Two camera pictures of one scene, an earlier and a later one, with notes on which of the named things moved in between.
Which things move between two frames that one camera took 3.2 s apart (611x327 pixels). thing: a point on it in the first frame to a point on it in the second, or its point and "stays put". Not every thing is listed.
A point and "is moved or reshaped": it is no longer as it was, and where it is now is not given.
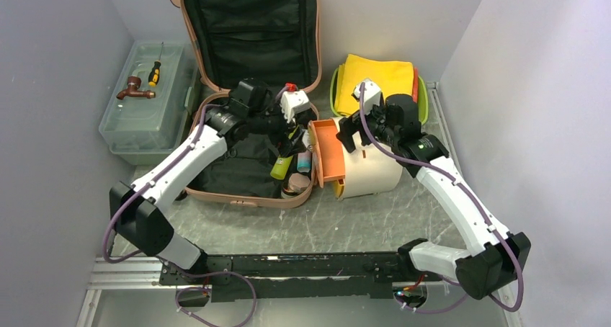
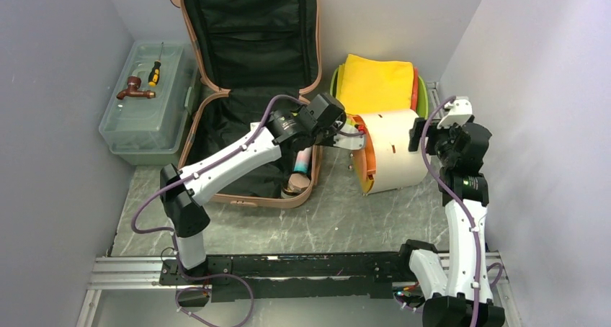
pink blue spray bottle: [304, 161] stays put
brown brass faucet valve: [133, 83] stays put
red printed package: [415, 85] stays put
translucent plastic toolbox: [153, 99] stays put
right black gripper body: [381, 131] to [439, 141]
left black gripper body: [273, 124] to [324, 136]
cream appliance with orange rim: [368, 169] is moved or reshaped
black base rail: [297, 276] stays put
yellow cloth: [391, 77] stays put
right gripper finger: [346, 126] to [415, 134]
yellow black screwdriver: [153, 76] stays put
